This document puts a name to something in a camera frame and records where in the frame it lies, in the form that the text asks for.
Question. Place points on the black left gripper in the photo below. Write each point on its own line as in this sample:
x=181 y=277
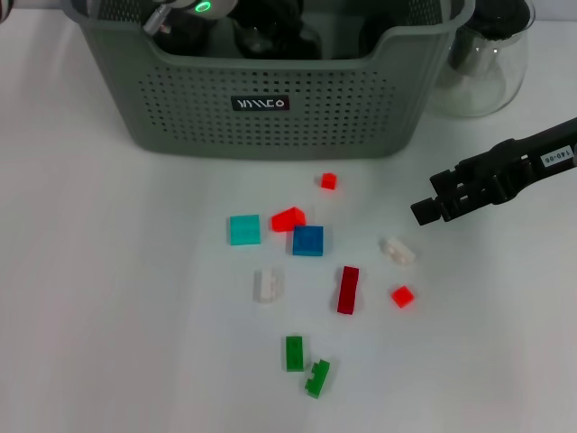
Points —
x=270 y=13

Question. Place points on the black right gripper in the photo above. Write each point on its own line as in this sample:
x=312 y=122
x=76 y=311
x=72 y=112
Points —
x=532 y=162

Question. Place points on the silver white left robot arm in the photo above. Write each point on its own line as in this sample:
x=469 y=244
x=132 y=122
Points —
x=218 y=5

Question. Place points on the grey perforated storage basket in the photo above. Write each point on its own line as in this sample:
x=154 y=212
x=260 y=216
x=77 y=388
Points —
x=315 y=126

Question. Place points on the black round teapot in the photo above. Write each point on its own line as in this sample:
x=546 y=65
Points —
x=189 y=36

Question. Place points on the small red building brick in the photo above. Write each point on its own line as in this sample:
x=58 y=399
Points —
x=402 y=297
x=329 y=181

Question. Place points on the dark red long brick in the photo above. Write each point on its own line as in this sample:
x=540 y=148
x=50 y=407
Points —
x=348 y=291

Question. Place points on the blue square building brick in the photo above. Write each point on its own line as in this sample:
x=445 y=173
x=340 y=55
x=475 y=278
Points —
x=308 y=241

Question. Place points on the red sloped building brick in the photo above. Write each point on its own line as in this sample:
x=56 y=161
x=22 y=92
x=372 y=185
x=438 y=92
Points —
x=286 y=221

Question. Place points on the glass teapot black lid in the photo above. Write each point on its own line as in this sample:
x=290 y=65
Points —
x=478 y=54

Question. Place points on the teal square building brick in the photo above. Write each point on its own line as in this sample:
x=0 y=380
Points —
x=244 y=230

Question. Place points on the green rectangular building brick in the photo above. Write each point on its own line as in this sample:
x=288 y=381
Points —
x=294 y=354

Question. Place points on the green notched building brick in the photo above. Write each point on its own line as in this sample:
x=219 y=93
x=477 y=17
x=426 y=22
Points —
x=317 y=381

